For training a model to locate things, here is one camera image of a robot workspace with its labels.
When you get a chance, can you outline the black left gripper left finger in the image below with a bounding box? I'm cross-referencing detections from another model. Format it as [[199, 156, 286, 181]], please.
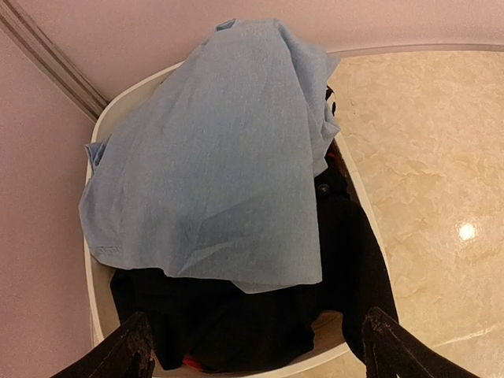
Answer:
[[55, 312, 155, 378]]

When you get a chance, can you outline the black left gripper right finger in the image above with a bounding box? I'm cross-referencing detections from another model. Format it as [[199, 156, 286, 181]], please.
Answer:
[[362, 307, 473, 378]]

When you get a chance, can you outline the light blue long sleeve shirt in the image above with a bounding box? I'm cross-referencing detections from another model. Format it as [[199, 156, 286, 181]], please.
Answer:
[[80, 19, 339, 294]]

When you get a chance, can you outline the white plastic laundry basket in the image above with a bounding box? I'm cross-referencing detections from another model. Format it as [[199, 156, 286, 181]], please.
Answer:
[[80, 55, 397, 373]]

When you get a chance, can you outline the black garment in basket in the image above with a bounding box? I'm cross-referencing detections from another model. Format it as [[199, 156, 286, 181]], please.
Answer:
[[110, 146, 397, 373]]

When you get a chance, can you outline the left aluminium corner post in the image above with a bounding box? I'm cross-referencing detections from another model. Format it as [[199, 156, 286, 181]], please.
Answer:
[[1, 0, 109, 121]]

